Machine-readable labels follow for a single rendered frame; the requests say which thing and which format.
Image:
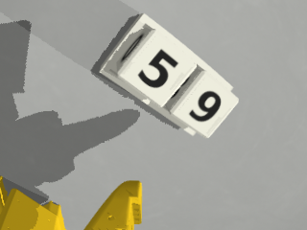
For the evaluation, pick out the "white number cube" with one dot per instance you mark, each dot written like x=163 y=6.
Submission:
x=201 y=103
x=154 y=66

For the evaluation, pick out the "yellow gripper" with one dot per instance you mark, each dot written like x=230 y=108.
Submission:
x=121 y=210

